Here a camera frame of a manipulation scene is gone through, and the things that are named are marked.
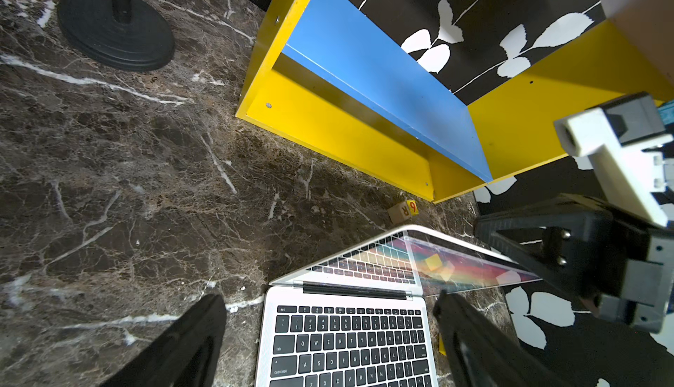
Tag yellow shelf with blue board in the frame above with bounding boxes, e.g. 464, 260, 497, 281
237, 0, 673, 203

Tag black round microphone stand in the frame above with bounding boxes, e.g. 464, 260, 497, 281
57, 0, 176, 72

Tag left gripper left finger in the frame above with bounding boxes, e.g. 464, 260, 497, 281
103, 294, 227, 386

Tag small yellow number cube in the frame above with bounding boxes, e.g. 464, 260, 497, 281
405, 200, 419, 216

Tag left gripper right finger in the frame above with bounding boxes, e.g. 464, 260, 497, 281
433, 291, 568, 386

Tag small wooden letter cube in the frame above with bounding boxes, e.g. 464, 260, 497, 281
387, 201, 412, 225

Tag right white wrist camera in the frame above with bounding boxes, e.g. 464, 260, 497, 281
554, 92, 673, 227

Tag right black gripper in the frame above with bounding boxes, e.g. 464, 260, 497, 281
473, 195, 673, 334

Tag silver laptop computer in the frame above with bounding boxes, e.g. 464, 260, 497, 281
256, 225, 535, 386

